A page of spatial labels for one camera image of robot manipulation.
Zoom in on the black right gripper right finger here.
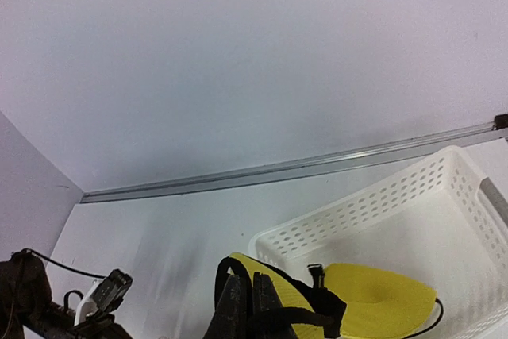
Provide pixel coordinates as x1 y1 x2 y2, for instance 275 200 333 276
248 272 297 338

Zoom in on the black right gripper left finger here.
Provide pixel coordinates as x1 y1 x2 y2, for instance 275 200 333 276
204 273 252 339

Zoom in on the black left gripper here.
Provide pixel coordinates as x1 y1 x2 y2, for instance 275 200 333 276
23 302 132 339

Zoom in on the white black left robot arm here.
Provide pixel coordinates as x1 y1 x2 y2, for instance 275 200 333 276
1 248 133 338

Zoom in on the white plastic perforated basket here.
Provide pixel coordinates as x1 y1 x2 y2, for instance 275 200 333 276
248 139 507 338

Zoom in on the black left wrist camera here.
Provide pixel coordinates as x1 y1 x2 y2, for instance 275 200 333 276
74 269 133 326

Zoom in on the aluminium back edge rail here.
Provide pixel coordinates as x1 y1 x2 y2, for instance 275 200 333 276
80 113 507 204

